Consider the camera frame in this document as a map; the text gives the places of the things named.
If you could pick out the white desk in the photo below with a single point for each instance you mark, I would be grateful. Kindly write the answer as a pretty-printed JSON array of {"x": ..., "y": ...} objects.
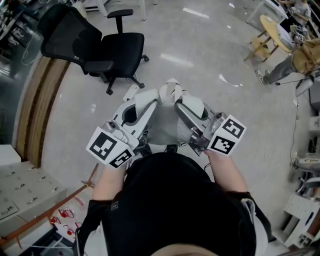
[{"x": 142, "y": 7}]

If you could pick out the white grey machine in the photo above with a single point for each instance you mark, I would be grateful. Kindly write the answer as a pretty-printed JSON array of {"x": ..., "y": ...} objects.
[{"x": 308, "y": 162}]

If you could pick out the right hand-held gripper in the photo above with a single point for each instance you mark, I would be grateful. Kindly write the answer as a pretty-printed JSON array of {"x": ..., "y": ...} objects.
[{"x": 222, "y": 140}]

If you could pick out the person's torso in black shirt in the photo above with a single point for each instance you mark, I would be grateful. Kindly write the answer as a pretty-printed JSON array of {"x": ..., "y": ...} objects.
[{"x": 170, "y": 205}]

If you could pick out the wooden floor platform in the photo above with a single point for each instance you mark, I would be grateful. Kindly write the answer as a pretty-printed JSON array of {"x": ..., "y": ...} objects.
[{"x": 37, "y": 110}]

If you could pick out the black mesh office chair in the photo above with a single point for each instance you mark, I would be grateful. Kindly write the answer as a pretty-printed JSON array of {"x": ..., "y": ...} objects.
[{"x": 122, "y": 47}]

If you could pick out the white box cabinet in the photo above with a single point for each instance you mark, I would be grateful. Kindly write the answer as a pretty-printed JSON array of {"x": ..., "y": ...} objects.
[{"x": 8, "y": 155}]

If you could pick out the black glass display case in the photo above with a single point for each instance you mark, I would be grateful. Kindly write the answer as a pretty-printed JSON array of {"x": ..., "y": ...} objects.
[{"x": 47, "y": 243}]

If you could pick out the white shelf unit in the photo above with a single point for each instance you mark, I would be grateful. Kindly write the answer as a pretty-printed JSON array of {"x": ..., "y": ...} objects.
[{"x": 300, "y": 215}]

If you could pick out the person's right forearm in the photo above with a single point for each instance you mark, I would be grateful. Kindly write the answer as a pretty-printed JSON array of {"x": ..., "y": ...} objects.
[{"x": 225, "y": 175}]

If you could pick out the white locker cabinet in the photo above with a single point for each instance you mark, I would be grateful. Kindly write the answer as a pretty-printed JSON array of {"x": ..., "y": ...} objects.
[{"x": 27, "y": 190}]

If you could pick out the wooden coat rack pole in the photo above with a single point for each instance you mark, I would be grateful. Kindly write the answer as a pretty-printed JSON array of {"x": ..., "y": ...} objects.
[{"x": 50, "y": 212}]

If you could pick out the light grey backpack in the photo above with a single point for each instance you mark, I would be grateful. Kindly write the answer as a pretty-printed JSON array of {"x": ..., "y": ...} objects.
[{"x": 165, "y": 125}]

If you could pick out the person's left black shoe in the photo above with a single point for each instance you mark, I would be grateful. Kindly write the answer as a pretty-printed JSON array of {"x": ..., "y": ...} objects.
[{"x": 146, "y": 150}]

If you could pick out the white power strip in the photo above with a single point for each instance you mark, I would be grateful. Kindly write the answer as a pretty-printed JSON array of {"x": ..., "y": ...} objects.
[{"x": 130, "y": 92}]

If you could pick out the person's black shoe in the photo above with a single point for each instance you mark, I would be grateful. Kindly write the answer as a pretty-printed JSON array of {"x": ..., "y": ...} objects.
[
  {"x": 172, "y": 148},
  {"x": 146, "y": 150}
]

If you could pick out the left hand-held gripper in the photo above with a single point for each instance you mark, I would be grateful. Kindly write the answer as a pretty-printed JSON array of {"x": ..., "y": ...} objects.
[{"x": 102, "y": 147}]

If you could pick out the person's left forearm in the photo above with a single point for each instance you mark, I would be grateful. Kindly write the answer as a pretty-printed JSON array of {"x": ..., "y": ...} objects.
[{"x": 108, "y": 182}]

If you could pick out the person's right black shoe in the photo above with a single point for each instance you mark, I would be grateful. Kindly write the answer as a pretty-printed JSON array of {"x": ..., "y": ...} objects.
[{"x": 172, "y": 148}]

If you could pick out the round wooden stool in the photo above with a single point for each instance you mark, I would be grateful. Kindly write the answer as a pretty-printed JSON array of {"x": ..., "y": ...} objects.
[{"x": 271, "y": 27}]

